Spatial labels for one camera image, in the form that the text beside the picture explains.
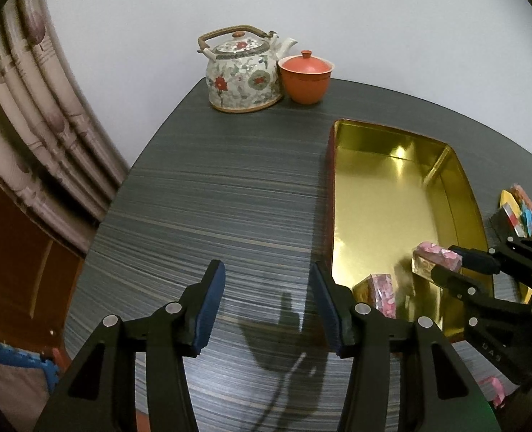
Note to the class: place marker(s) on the floral ceramic teapot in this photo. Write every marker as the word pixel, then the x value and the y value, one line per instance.
pixel 239 81

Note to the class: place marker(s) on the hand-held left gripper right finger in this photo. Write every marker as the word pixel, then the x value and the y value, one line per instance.
pixel 326 306

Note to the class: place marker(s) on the clear packet of orange snacks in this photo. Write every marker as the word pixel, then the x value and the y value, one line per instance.
pixel 508 219

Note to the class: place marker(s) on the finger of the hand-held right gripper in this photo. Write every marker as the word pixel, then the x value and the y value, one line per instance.
pixel 470 259
pixel 445 279

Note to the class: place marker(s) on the pink floral snack packet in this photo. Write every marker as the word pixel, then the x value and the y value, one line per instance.
pixel 378 292
pixel 523 193
pixel 493 387
pixel 432 254

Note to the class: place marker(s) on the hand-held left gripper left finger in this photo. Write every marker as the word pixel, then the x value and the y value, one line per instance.
pixel 209 306

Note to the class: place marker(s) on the yellow snack packet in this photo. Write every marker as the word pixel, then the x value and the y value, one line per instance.
pixel 507 199

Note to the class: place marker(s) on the brown wooden cabinet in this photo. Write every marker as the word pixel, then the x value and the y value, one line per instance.
pixel 14 256

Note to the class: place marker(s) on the orange lidded tea cup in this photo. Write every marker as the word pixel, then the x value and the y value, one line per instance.
pixel 304 83

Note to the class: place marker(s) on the gold tin box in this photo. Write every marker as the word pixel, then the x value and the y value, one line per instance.
pixel 382 198

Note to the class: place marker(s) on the blue snack packet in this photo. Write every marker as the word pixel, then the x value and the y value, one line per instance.
pixel 529 217

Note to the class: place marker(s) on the patterned beige curtain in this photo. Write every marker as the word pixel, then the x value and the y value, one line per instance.
pixel 32 121

